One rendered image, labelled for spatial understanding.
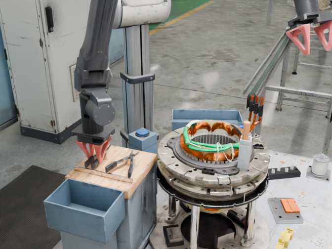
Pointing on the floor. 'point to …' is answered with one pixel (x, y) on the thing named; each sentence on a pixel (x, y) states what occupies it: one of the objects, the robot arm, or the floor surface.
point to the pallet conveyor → (262, 84)
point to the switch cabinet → (44, 63)
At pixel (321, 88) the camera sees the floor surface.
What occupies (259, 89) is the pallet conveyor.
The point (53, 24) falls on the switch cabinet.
